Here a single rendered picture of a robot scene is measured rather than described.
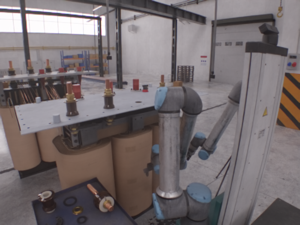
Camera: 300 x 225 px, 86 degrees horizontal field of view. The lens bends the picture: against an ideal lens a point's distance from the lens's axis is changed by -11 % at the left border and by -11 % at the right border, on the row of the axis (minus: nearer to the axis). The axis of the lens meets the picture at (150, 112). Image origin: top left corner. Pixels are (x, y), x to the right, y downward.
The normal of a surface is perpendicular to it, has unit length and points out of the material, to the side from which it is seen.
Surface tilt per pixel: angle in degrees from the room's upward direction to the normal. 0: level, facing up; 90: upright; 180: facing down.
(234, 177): 90
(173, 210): 80
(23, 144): 90
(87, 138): 90
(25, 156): 90
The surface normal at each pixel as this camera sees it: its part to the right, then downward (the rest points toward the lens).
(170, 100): 0.14, 0.11
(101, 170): 0.66, 0.21
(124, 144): -0.02, 0.28
